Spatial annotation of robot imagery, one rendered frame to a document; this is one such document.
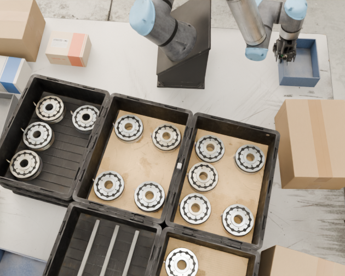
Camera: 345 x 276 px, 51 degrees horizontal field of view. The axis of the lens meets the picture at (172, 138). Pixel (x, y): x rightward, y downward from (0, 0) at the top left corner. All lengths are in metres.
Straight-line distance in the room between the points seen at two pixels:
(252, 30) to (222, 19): 1.52
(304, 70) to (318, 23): 1.19
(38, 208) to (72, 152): 0.26
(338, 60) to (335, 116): 1.31
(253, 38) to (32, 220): 1.01
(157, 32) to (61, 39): 0.52
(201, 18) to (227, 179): 0.61
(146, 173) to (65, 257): 0.37
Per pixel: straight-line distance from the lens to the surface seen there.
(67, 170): 1.33
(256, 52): 1.29
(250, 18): 1.16
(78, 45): 1.65
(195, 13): 1.49
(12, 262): 1.46
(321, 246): 1.46
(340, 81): 2.64
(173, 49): 1.38
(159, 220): 1.14
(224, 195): 1.27
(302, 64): 1.72
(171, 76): 1.50
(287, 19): 1.38
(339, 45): 2.81
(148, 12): 1.29
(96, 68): 1.65
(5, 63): 1.67
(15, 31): 1.66
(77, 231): 1.27
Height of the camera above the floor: 2.05
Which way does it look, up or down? 67 degrees down
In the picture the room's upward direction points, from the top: straight up
